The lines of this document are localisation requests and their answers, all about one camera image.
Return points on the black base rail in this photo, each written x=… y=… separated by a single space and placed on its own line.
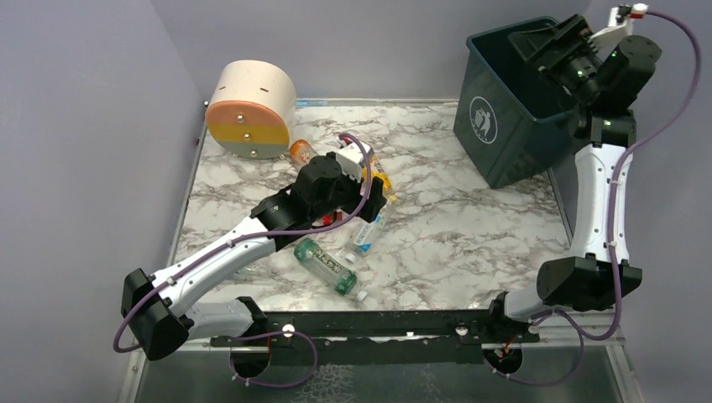
x=300 y=338

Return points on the white blue label bottle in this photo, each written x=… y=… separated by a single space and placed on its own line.
x=363 y=239

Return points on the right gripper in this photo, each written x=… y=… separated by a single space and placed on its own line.
x=549 y=43

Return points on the orange drink bottle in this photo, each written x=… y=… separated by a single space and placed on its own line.
x=301 y=152

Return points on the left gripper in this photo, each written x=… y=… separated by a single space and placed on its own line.
x=373 y=196

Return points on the yellow drink bottle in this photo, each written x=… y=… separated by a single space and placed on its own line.
x=378 y=171

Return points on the dark green plastic bin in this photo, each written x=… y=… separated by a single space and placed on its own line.
x=512 y=122

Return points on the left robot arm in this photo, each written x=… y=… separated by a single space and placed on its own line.
x=163 y=311

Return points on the round cream drum box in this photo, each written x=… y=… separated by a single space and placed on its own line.
x=251 y=112

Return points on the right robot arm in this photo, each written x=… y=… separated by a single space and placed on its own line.
x=597 y=274

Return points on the green tinted tea bottle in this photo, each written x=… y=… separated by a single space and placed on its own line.
x=320 y=263

